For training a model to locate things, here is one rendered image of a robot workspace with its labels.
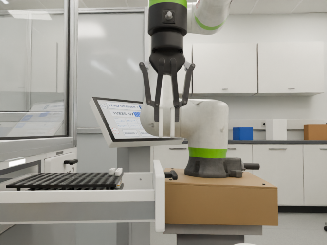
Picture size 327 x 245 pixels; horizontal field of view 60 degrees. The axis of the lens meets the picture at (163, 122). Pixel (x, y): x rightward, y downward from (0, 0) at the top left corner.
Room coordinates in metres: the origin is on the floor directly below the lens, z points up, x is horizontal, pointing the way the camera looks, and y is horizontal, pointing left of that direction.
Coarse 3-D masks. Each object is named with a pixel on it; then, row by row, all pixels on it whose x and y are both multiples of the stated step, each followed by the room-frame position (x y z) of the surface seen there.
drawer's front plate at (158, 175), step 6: (156, 162) 0.75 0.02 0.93; (156, 168) 0.63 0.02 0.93; (162, 168) 0.63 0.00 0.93; (156, 174) 0.54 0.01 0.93; (162, 174) 0.54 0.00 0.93; (156, 180) 0.54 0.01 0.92; (162, 180) 0.54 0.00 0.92; (156, 186) 0.54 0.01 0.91; (162, 186) 0.54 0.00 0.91; (156, 192) 0.54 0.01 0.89; (162, 192) 0.54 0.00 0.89; (156, 198) 0.54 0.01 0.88; (162, 198) 0.54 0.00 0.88; (156, 204) 0.54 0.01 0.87; (162, 204) 0.54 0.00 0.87; (156, 210) 0.54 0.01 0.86; (162, 210) 0.54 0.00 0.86; (156, 216) 0.54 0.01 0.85; (162, 216) 0.54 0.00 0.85; (156, 222) 0.54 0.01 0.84; (162, 222) 0.54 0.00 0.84; (156, 228) 0.54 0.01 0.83; (162, 228) 0.54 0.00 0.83
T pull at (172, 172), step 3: (171, 171) 0.70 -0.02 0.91; (174, 171) 0.70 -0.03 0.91; (165, 174) 0.67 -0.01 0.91; (168, 174) 0.67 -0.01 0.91; (171, 174) 0.67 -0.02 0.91; (174, 174) 0.65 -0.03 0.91; (165, 177) 0.67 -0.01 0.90; (168, 177) 0.67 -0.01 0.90; (171, 177) 0.67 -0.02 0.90; (174, 177) 0.65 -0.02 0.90; (177, 177) 0.65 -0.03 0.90
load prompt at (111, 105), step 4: (108, 104) 1.54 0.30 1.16; (112, 104) 1.56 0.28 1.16; (116, 104) 1.58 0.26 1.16; (120, 104) 1.60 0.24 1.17; (124, 104) 1.62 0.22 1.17; (128, 104) 1.64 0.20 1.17; (132, 104) 1.67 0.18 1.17; (112, 108) 1.53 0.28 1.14; (116, 108) 1.55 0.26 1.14; (120, 108) 1.57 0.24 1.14; (124, 108) 1.59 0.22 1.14; (128, 108) 1.62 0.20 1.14; (132, 108) 1.64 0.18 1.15; (136, 108) 1.66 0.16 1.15; (140, 108) 1.68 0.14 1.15
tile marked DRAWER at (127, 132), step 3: (123, 132) 1.45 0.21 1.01; (126, 132) 1.46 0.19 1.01; (129, 132) 1.48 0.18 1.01; (132, 132) 1.49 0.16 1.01; (135, 132) 1.50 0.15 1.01; (126, 135) 1.45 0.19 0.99; (129, 135) 1.46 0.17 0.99; (132, 135) 1.48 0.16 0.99; (135, 135) 1.49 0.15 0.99; (138, 135) 1.50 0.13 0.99
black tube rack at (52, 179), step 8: (32, 176) 0.70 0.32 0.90; (40, 176) 0.70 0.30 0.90; (48, 176) 0.70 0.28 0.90; (56, 176) 0.70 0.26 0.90; (64, 176) 0.69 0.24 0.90; (72, 176) 0.69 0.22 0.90; (80, 176) 0.69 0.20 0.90; (88, 176) 0.69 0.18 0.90; (96, 176) 0.69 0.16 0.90; (104, 176) 0.69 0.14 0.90; (112, 176) 0.69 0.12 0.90; (8, 184) 0.59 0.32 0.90; (16, 184) 0.59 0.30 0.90; (24, 184) 0.59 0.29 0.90; (32, 184) 0.60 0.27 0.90; (40, 184) 0.60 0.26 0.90; (48, 184) 0.60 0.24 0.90; (56, 184) 0.60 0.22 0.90; (64, 184) 0.59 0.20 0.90; (72, 184) 0.59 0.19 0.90; (80, 184) 0.59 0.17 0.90; (88, 184) 0.59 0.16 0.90; (96, 184) 0.59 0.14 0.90; (104, 184) 0.59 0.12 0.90
